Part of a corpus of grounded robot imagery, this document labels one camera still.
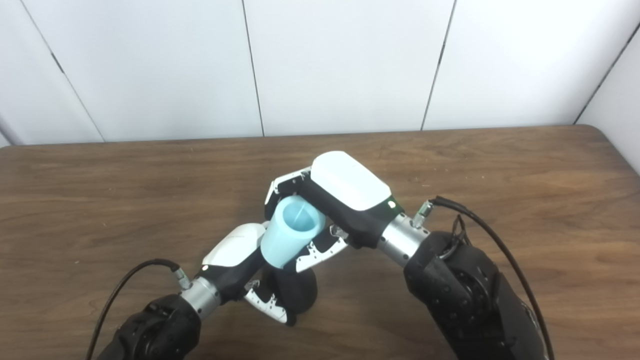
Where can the left white and black hand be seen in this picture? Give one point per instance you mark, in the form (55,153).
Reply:
(235,245)

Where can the right white and black hand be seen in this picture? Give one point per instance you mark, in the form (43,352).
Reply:
(350,185)

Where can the black nozzle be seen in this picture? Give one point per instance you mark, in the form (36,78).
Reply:
(300,290)

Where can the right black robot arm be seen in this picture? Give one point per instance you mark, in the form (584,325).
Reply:
(460,295)

